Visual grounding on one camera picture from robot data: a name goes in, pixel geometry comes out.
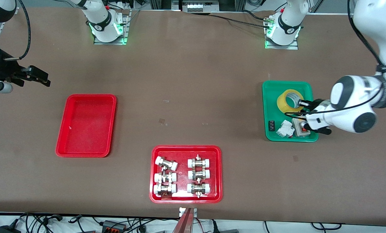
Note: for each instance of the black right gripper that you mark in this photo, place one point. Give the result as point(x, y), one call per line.
point(4, 69)

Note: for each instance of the black power adapter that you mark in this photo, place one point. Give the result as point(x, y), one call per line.
point(8, 229)

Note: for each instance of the empty red plastic tray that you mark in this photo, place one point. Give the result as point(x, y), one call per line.
point(86, 126)

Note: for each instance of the grey connector block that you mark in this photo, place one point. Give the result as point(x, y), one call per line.
point(110, 224)

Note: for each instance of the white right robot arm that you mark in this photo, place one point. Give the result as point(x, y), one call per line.
point(99, 19)

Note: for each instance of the grey switch box red button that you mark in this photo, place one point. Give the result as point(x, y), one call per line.
point(300, 132)

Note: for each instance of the white circuit breaker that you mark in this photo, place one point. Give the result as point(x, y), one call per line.
point(285, 129)

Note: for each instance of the yellow tape roll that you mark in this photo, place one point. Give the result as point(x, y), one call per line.
point(282, 103)

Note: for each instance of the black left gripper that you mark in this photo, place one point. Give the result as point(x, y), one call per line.
point(316, 104)

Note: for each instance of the red metal bar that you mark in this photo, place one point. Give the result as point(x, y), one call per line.
point(185, 225)

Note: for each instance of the small black rectangular component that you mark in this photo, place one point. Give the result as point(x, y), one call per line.
point(271, 125)

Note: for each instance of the red tray with fittings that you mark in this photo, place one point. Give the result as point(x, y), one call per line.
point(182, 174)

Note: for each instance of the silver metal bracket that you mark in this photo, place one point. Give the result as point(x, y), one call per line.
point(181, 212)

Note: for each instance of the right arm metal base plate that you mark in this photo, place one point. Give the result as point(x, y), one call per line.
point(126, 32)

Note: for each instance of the aluminium frame post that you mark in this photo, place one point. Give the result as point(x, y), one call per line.
point(157, 4)

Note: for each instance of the green plastic tray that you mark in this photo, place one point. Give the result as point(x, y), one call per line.
point(270, 94)

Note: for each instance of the metal pipe fitting white caps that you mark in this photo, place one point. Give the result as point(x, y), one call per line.
point(199, 174)
point(164, 189)
point(199, 162)
point(166, 163)
point(198, 188)
point(164, 177)

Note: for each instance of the white power strip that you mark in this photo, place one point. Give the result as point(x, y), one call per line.
point(196, 6)

